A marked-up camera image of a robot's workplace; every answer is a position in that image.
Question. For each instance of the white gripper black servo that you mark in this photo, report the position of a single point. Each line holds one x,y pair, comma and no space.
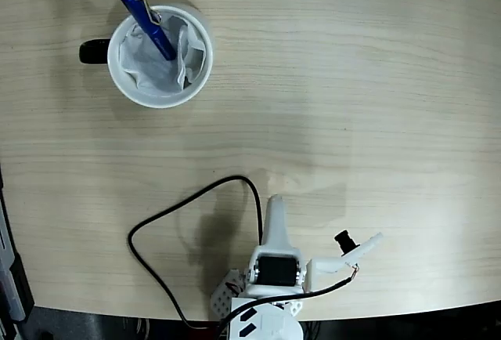
275,270

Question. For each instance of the blue pen gold clip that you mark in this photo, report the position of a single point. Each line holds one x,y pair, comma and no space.
152,30

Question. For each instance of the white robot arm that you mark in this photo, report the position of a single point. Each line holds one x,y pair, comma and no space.
274,320

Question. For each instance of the white crumpled tissue paper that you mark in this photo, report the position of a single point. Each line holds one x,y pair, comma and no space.
156,73

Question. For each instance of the grey black rail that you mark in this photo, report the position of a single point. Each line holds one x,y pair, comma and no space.
11,277

